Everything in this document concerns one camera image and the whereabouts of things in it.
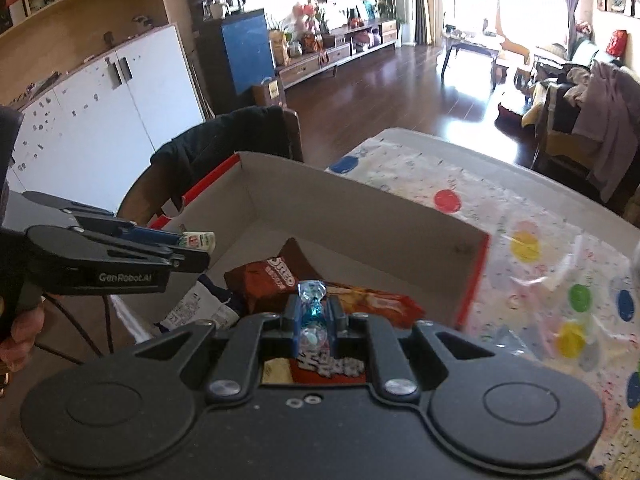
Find flat clear plastic bag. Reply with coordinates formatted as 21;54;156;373
492;232;640;371

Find grey-pink garment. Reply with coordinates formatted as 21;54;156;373
565;60;640;201

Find black jacket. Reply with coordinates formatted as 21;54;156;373
150;105;288;211

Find dark sofa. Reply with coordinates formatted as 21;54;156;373
530;80;601;181

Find red cardboard box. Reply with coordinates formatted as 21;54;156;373
109;152;491;346

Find wooden coffee table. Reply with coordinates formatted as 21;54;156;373
442;22;531;91

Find brown wooden chair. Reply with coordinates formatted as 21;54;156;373
117;105;305;228

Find wooden wall shelf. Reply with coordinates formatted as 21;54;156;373
0;0;171;106

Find blue candy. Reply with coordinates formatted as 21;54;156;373
296;280;331;358

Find wooden tv cabinet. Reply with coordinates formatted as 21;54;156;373
275;17;401;88

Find grey curtain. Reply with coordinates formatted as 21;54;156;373
412;0;446;46

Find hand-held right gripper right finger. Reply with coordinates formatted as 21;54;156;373
327;297;496;405

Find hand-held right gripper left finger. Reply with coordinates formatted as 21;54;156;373
132;295;301;405

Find dark cabinet blue front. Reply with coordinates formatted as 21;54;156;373
186;0;278;116

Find person's left hand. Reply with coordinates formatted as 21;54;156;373
0;304;47;386

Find brown snack packet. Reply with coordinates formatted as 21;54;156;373
223;237;321;317

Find green round snack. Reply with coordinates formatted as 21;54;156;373
179;230;217;253

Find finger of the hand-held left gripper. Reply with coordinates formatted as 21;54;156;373
25;224;212;275
65;205;187;248

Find orange and silver snack packet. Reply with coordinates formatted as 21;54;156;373
325;282;426;331

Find white cabinet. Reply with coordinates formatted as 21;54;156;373
0;22;206;211

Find white snack packet blue edges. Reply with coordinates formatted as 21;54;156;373
160;275;243;331

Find red snack packet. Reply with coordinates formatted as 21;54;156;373
291;352;368;386

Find yellow snack packet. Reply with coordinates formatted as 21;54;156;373
262;357;296;386

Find balloon print tablecloth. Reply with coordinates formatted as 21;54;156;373
325;135;640;480

